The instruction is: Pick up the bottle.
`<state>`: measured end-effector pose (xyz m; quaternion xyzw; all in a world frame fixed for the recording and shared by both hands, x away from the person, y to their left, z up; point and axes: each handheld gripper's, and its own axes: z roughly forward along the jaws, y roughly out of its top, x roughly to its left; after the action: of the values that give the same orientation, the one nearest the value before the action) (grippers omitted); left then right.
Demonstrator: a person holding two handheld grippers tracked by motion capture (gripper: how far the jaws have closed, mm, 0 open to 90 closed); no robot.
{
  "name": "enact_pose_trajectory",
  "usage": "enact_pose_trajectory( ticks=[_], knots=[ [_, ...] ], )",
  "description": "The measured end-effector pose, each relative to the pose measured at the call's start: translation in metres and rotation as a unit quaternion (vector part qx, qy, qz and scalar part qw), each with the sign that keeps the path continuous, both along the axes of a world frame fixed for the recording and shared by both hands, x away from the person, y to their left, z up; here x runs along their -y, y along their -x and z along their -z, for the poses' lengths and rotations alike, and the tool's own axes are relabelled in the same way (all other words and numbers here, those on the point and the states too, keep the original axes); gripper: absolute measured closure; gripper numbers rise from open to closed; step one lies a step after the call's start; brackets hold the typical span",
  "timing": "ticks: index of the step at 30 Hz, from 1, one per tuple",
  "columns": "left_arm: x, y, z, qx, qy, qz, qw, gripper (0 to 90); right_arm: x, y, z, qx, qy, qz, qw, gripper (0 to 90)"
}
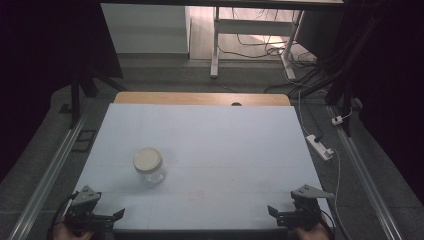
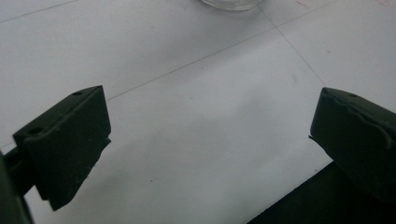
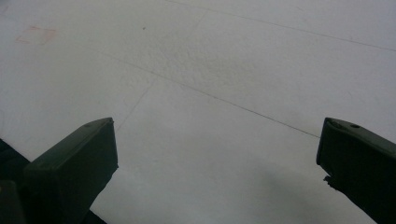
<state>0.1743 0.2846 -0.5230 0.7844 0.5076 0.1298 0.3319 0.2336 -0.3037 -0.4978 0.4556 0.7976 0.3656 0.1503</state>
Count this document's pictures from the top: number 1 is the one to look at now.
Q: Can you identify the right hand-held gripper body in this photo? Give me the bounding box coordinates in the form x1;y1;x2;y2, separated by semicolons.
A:
276;184;336;232

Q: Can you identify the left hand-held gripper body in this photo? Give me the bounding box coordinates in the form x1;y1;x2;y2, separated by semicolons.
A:
63;185;116;236

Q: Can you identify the clear glass jar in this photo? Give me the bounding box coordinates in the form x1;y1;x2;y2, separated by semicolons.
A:
134;160;167;187

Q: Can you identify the cream round jar lid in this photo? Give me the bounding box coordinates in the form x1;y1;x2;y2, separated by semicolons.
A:
132;147;164;175

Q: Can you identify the person's right hand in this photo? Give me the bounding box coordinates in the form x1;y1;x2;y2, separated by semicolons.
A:
295;219;332;240

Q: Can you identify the person's left hand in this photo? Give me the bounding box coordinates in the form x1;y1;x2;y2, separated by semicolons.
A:
52;222;95;240

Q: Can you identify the white power strip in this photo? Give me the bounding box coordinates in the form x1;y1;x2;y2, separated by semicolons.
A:
305;133;335;162

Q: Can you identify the black metal stand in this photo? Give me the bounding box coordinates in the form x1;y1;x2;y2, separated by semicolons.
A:
59;56;128;130
323;9;385;138

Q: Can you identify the wooden table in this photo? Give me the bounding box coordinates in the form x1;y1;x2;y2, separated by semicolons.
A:
113;91;292;107

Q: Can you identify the dark curtain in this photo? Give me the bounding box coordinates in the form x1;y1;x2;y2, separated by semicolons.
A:
0;0;124;183
343;0;424;204

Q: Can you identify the white panel board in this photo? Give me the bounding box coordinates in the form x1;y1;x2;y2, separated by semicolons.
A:
101;3;191;55

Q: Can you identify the white-legged desk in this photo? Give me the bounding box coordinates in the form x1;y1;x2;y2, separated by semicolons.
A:
99;0;345;81

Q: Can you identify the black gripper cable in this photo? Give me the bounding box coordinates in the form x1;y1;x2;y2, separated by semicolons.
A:
49;191;80;240
319;209;337;240

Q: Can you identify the aluminium rail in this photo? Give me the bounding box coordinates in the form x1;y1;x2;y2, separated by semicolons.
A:
7;109;92;240
327;105;404;240

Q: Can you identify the white cable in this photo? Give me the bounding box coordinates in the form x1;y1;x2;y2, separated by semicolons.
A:
297;90;342;216

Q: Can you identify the black rectangular frame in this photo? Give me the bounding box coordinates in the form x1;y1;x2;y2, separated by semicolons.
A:
71;129;98;154

